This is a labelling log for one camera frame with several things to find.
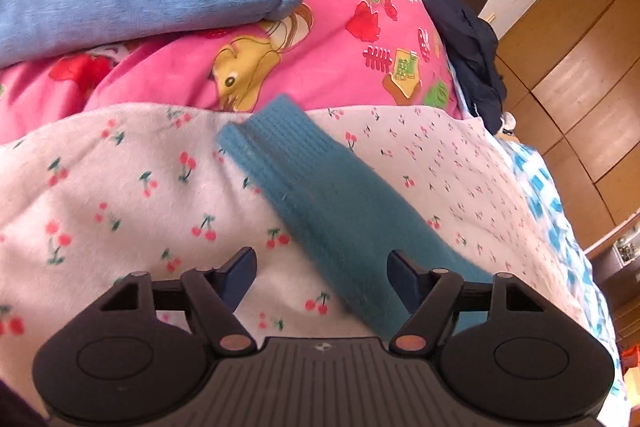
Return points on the dark navy garment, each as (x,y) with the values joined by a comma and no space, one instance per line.
(471,45)

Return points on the blue white patterned bedsheet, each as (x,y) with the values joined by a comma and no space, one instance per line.
(560,226)

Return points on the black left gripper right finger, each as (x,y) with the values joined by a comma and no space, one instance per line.
(448,312)

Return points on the teal knitted sock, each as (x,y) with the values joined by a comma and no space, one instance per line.
(345,217)

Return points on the pink cartoon print garment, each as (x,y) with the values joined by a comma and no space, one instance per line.
(325,54)

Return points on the brown wooden wardrobe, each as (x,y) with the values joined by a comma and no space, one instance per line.
(572,72)

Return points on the white cherry print garment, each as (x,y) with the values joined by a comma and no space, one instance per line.
(94,197)

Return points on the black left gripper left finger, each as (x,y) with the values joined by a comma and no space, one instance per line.
(192,316)

